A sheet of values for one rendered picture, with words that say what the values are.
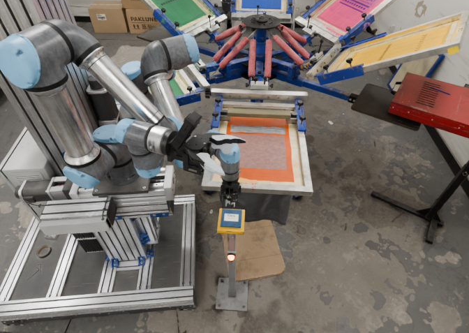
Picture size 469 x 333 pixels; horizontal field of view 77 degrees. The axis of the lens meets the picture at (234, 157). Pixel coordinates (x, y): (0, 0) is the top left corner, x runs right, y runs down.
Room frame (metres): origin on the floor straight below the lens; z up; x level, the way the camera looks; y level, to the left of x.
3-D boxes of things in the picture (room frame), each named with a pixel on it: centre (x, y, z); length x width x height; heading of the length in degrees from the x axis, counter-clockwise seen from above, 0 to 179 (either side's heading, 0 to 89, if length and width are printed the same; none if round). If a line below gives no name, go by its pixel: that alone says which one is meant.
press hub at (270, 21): (2.43, -0.22, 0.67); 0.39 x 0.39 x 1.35
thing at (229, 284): (0.82, 0.02, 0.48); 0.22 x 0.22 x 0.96; 86
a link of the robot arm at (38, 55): (0.73, 0.52, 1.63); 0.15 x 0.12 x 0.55; 159
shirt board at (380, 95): (2.05, -0.77, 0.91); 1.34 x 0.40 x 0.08; 56
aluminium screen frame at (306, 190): (1.38, -0.14, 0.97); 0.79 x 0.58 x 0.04; 176
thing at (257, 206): (1.08, -0.12, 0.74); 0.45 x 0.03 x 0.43; 86
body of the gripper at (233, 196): (0.79, 0.02, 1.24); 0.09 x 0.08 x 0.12; 176
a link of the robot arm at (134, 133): (0.64, 0.27, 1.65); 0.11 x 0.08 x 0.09; 69
